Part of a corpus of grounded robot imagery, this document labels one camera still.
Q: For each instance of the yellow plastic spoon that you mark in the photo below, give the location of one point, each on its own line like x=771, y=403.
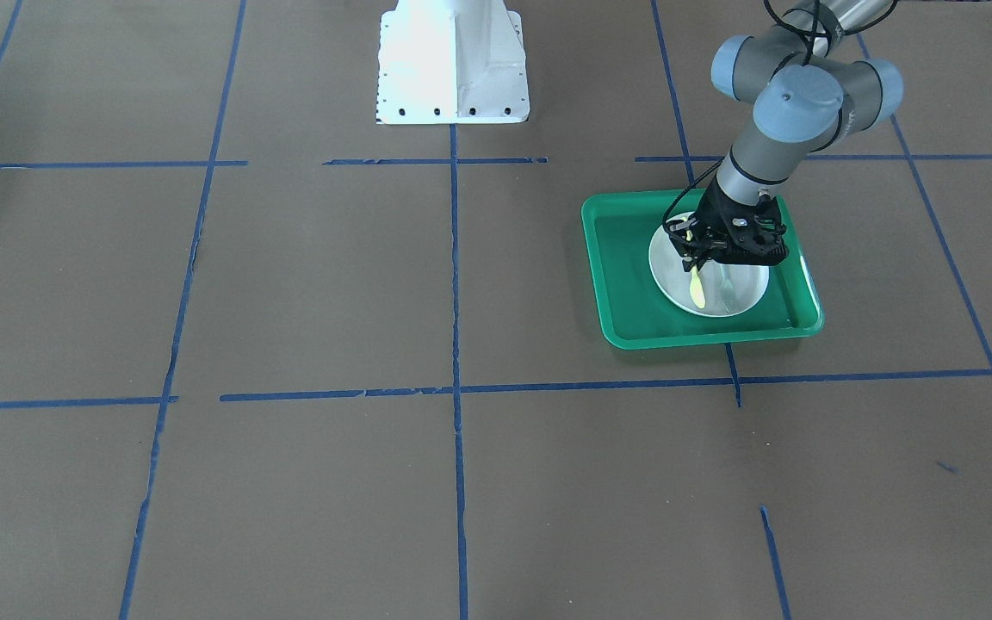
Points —
x=696, y=287

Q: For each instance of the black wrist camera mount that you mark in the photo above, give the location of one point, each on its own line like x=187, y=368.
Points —
x=755, y=238

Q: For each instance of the pale green plastic fork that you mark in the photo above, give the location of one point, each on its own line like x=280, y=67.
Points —
x=727, y=292

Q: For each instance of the white round plate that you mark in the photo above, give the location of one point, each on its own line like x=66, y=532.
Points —
x=672, y=280

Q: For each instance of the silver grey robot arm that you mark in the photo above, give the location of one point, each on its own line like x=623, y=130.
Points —
x=802, y=102

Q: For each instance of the green plastic tray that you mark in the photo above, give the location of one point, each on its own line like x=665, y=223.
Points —
x=633, y=312

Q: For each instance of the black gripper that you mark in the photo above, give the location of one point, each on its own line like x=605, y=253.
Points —
x=712, y=216

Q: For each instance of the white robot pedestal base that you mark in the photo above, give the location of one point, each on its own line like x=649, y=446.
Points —
x=444, y=62

